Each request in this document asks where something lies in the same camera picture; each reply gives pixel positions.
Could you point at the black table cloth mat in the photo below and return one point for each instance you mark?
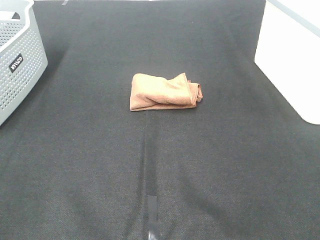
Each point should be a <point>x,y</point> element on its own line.
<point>77,164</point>

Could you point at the grey perforated plastic basket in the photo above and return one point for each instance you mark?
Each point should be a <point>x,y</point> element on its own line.
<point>23,58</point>

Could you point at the white woven-pattern storage bin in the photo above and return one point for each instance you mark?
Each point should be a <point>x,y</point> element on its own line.
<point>288,53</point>

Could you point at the brown microfibre towel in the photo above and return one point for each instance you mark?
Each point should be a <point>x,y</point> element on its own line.
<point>158,93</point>

